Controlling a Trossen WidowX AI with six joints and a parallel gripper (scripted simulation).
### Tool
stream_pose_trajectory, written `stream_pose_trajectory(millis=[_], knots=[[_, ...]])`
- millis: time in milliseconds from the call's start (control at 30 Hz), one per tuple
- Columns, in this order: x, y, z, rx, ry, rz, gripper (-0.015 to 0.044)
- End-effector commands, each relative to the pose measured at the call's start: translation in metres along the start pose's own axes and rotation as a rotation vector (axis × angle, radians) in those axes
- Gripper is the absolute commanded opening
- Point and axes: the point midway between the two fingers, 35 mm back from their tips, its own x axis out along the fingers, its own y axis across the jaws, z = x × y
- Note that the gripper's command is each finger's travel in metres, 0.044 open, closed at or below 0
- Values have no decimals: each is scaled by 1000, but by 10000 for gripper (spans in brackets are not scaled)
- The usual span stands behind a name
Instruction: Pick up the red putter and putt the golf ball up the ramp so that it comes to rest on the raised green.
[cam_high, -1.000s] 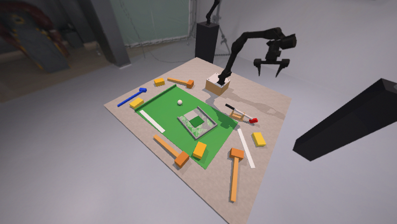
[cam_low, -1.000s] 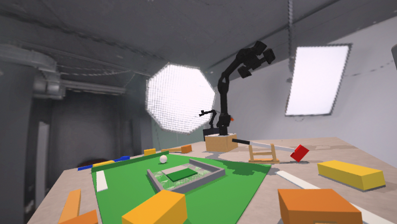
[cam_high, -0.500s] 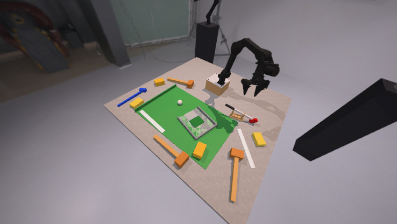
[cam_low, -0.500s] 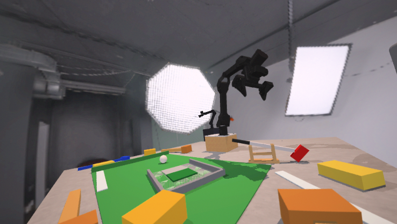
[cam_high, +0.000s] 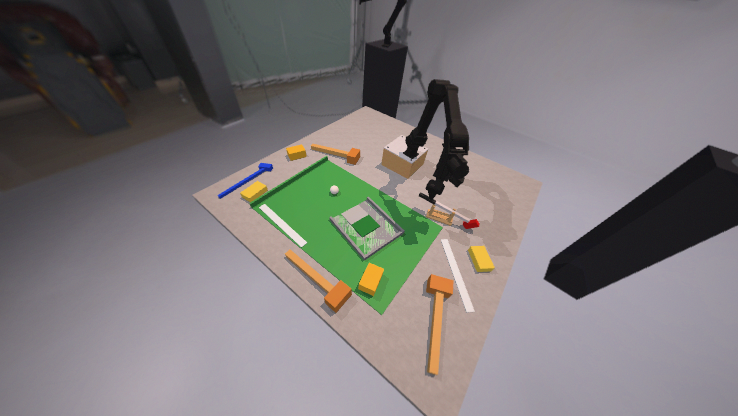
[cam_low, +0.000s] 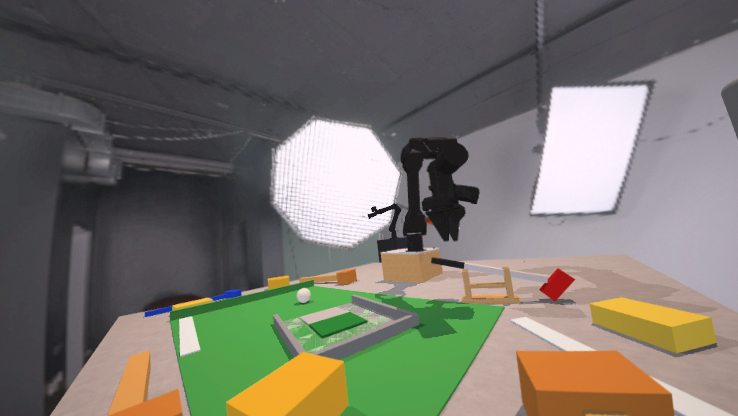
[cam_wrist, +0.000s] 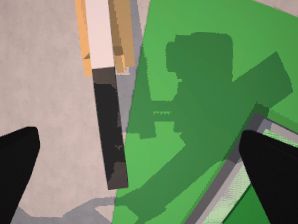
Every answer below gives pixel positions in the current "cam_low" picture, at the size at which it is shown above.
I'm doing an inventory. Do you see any green flat mat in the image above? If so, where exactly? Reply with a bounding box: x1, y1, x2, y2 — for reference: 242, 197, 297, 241
170, 286, 504, 416

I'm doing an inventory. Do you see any white golf ball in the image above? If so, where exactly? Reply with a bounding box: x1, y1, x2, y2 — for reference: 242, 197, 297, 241
297, 288, 311, 303

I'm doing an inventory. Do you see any white flat bar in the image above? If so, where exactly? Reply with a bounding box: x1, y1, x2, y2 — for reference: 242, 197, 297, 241
511, 317, 733, 416
179, 317, 200, 357

